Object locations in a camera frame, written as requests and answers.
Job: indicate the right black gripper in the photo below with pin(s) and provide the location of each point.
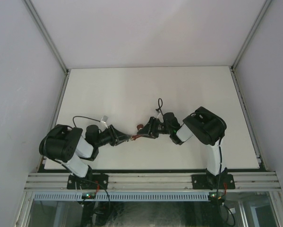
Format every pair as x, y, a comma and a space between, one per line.
150, 128

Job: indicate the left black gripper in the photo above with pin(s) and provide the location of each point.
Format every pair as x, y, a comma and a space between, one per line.
115, 135

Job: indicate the brown water faucet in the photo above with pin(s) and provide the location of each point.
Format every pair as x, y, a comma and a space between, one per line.
138, 134

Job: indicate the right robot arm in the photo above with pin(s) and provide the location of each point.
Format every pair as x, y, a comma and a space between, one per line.
203, 124

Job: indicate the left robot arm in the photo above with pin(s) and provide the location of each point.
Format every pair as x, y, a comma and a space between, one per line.
68, 147

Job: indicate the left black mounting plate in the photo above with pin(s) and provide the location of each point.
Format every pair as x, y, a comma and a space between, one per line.
97, 182

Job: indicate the black mounting plate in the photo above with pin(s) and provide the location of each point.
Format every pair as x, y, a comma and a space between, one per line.
97, 182
211, 182

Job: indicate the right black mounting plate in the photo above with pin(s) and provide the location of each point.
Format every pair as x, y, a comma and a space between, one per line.
211, 182

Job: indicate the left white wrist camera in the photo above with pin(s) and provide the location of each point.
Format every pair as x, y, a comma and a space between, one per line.
104, 120

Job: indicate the blue slotted cable duct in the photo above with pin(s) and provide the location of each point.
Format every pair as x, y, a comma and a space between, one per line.
121, 196

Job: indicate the right aluminium frame post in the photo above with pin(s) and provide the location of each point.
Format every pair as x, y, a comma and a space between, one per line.
257, 22

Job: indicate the aluminium frame post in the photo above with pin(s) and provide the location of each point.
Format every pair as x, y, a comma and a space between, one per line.
257, 22
47, 38

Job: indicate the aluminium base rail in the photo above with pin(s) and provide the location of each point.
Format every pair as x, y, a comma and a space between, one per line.
244, 182

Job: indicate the left aluminium frame post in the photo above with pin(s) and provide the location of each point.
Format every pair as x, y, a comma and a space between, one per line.
47, 38

